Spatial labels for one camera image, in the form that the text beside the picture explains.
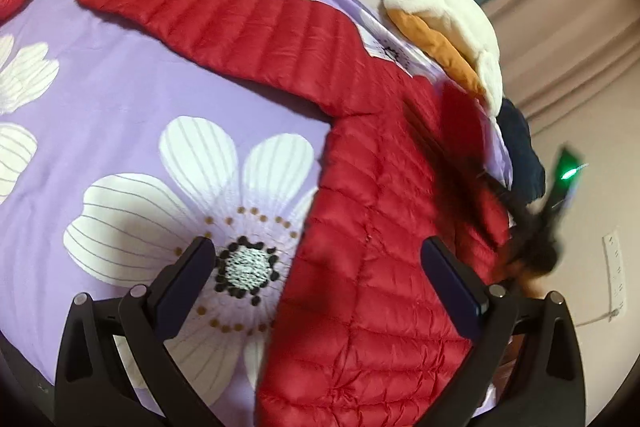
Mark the white power cable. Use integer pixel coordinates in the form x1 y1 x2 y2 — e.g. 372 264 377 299
574 310 618 329

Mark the beige curtain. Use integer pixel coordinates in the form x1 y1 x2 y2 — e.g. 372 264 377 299
476 0 639 131

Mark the white fleece garment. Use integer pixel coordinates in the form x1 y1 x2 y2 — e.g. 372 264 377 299
383 0 503 117

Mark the orange folded garment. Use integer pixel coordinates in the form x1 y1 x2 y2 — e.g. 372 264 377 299
386 9 487 105

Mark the navy blue garment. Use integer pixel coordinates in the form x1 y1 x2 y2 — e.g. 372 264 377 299
497 98 547 204

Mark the white power strip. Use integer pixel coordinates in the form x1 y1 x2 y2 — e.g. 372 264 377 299
603 231 627 321

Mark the red quilted down jacket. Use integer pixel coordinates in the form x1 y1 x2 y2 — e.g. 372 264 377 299
64 0 506 426

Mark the purple floral bed cover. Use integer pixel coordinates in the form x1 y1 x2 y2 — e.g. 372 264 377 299
1 0 494 426

